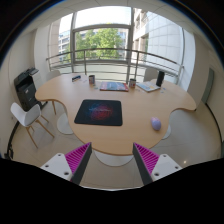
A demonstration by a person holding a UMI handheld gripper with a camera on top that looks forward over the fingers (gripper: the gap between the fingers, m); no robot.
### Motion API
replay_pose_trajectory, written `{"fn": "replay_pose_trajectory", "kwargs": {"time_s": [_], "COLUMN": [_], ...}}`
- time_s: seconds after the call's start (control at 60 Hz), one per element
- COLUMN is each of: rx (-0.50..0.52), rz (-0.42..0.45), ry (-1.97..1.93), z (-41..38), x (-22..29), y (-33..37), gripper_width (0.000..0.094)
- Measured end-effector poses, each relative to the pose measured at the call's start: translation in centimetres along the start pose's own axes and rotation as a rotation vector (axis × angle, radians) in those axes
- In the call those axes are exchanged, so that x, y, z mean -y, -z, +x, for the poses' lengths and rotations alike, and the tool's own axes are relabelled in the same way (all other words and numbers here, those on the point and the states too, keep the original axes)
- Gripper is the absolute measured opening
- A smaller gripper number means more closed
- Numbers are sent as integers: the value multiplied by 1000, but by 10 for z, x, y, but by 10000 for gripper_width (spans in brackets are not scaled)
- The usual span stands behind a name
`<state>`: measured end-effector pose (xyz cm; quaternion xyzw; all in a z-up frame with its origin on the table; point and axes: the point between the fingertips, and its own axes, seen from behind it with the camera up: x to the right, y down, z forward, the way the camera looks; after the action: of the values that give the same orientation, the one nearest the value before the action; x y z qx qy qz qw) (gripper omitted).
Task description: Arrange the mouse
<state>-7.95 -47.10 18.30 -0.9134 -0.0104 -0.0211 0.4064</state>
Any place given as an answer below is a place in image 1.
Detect lavender computer mouse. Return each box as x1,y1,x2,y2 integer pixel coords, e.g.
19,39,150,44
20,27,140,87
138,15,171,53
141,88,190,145
151,117,161,131

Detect black office printer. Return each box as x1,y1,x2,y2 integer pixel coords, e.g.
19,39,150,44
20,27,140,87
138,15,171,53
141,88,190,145
14,68,43,111

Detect white chair wooden legs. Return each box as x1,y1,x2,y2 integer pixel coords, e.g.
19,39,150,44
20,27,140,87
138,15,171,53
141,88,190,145
10,102,54,145

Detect wooden curved table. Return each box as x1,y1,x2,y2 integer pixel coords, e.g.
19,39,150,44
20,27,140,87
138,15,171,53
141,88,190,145
35,74,196,156

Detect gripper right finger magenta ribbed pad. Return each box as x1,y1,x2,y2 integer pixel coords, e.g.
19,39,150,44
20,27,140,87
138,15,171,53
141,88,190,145
133,143,182,185

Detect black cylindrical speaker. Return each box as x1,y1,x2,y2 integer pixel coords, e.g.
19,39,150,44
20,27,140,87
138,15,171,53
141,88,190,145
156,71,165,87

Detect white chair far right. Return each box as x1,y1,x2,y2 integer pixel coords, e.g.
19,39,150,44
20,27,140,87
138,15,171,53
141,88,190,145
144,68,158,81

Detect small dark box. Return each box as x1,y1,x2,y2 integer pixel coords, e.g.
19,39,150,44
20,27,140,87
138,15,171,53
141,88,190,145
72,75,81,82

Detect dark mug left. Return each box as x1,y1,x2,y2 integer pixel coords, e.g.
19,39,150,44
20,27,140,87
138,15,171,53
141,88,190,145
89,75,95,84

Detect black mouse pad red pattern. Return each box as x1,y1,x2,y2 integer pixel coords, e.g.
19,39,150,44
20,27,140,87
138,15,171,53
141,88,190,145
74,99,123,126

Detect metal window railing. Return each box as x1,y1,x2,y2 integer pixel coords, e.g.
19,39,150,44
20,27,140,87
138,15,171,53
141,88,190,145
46,48,183,82

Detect open light notebook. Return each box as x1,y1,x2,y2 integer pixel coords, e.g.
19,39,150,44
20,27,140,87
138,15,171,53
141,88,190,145
137,81,159,92

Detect red blue book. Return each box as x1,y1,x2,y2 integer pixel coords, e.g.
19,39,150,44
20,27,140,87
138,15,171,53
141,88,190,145
100,82,129,92

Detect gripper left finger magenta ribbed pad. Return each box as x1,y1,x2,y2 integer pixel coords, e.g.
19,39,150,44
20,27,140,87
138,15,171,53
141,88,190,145
41,143,92,185

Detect white chair behind table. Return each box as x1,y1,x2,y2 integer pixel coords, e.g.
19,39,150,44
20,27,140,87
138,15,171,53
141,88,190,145
46,70,61,81

